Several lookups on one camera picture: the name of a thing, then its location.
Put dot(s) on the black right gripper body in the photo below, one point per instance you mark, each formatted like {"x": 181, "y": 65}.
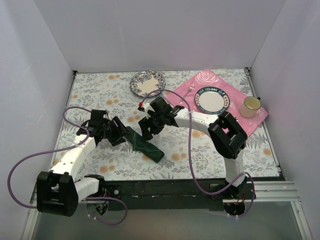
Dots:
{"x": 149, "y": 125}

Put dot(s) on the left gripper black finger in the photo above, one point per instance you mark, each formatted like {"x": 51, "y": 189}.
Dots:
{"x": 116, "y": 139}
{"x": 122, "y": 130}

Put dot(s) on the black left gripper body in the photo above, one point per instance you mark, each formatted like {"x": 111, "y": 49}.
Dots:
{"x": 117, "y": 130}

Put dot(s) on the dark green cloth napkin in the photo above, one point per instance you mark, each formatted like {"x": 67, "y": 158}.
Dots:
{"x": 140, "y": 145}

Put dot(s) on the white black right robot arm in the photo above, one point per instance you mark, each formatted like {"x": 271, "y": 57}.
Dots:
{"x": 227, "y": 135}

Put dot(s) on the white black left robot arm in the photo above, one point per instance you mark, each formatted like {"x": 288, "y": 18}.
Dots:
{"x": 58, "y": 191}

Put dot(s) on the blue floral ceramic plate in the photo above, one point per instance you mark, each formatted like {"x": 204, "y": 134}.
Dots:
{"x": 144, "y": 82}

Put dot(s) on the silver fork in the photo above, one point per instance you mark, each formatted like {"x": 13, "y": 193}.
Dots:
{"x": 189, "y": 92}

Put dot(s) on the green rimmed white plate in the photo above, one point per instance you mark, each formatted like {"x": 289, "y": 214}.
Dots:
{"x": 211, "y": 100}

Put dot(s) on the pink rose placemat cloth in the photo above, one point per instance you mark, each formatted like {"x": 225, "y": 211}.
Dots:
{"x": 208, "y": 78}

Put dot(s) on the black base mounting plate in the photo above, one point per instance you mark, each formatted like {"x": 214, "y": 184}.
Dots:
{"x": 171, "y": 194}

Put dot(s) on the cream enamel mug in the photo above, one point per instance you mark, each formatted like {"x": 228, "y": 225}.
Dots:
{"x": 250, "y": 106}

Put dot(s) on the aluminium frame rail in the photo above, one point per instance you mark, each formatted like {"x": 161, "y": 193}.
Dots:
{"x": 275, "y": 214}

